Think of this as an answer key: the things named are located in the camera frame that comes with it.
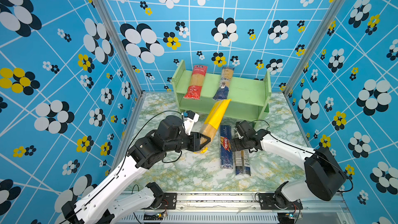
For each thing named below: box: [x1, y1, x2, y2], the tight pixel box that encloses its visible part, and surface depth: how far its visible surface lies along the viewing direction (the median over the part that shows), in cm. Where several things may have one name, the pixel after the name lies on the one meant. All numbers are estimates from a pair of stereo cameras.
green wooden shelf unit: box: [171, 59, 272, 128], surface depth 86 cm
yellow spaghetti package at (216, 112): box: [194, 99, 232, 154], surface depth 64 cm
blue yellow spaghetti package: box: [212, 66, 235, 101], surface depth 85 cm
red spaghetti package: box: [183, 64, 208, 101], surface depth 86 cm
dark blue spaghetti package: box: [219, 124, 234, 170], surface depth 89 cm
